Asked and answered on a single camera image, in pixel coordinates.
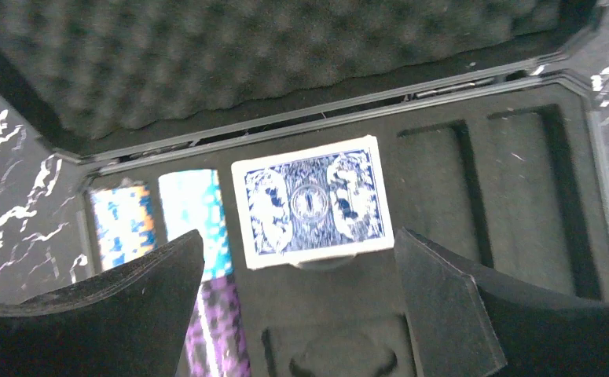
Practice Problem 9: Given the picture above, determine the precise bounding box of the blue playing card deck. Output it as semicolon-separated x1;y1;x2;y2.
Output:
231;135;394;270

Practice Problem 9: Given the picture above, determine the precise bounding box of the purple poker chip stack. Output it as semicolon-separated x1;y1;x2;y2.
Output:
177;274;251;376

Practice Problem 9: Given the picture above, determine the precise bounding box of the black poker set case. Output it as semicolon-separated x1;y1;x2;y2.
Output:
0;1;609;376

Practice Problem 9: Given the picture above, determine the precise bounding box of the teal poker chip stack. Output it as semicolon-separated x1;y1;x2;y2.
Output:
158;169;233;281

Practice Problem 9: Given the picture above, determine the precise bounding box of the orange blue poker chip stack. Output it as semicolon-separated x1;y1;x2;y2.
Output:
90;184;156;271

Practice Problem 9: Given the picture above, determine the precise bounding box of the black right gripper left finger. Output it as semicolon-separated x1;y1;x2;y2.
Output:
0;231;204;376

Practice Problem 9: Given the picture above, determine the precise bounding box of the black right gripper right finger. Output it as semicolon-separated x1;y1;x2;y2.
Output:
394;229;609;376

